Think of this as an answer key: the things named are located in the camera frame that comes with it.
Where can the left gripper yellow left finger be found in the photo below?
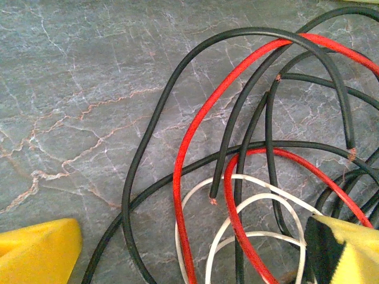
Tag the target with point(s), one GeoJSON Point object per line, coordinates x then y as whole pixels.
{"type": "Point", "coordinates": [38, 254]}

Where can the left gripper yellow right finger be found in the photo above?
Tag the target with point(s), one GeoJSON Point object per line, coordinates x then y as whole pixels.
{"type": "Point", "coordinates": [355, 257]}

